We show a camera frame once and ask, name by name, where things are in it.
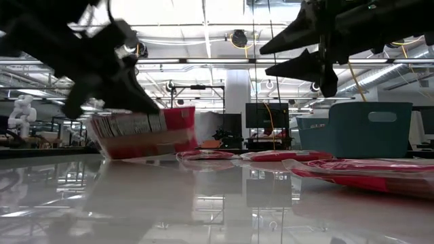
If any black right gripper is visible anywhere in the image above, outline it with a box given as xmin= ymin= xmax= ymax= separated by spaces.
xmin=260 ymin=0 xmax=384 ymax=98

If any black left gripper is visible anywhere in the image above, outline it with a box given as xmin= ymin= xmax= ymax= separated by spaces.
xmin=60 ymin=20 xmax=160 ymax=120

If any black monitor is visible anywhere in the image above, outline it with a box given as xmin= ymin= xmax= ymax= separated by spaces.
xmin=245 ymin=102 xmax=290 ymax=129

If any black rig frame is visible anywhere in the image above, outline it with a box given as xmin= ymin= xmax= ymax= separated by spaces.
xmin=170 ymin=84 xmax=226 ymax=113

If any white humanoid robot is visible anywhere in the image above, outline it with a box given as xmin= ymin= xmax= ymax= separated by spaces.
xmin=7 ymin=94 xmax=37 ymax=138

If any teal plastic basket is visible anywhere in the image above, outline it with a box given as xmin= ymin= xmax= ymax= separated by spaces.
xmin=296 ymin=101 xmax=414 ymax=159

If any black ceiling cable reel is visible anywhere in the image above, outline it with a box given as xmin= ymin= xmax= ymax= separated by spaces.
xmin=232 ymin=29 xmax=248 ymax=48

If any hanging yellow cable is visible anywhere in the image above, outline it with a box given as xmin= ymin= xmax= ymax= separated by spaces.
xmin=347 ymin=62 xmax=368 ymax=102
xmin=262 ymin=101 xmax=275 ymax=150

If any red popcorn bag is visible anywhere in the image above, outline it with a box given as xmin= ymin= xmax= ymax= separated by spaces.
xmin=176 ymin=150 xmax=241 ymax=162
xmin=282 ymin=157 xmax=434 ymax=199
xmin=86 ymin=106 xmax=198 ymax=161
xmin=239 ymin=150 xmax=335 ymax=163

